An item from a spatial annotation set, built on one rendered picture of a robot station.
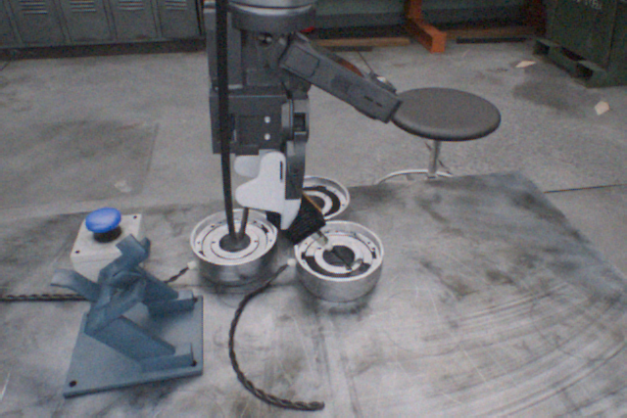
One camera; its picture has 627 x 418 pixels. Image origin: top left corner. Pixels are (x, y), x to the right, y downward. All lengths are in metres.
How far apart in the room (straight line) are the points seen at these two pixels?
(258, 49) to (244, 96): 0.04
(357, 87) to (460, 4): 4.40
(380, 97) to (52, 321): 0.43
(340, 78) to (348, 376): 0.29
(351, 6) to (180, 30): 1.51
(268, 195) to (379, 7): 4.11
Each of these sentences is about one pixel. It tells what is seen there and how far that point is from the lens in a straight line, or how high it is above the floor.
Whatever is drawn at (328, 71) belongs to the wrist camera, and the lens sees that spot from 0.39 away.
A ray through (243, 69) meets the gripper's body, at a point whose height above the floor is 1.08.
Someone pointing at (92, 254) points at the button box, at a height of 0.84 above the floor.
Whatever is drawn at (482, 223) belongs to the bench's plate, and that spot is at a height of 0.80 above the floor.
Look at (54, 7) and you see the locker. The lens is 3.97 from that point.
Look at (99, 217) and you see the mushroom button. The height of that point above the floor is 0.87.
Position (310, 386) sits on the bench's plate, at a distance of 0.50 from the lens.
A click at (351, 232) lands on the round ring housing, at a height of 0.83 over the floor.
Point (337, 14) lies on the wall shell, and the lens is 4.43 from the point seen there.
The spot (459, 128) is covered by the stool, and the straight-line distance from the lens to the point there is 1.37.
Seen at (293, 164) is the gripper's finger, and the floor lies 1.01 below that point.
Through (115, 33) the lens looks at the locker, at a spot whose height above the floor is 0.17.
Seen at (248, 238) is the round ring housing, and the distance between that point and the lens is 0.62.
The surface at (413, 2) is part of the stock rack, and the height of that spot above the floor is 0.24.
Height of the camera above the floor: 1.22
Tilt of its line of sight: 34 degrees down
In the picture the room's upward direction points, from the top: straight up
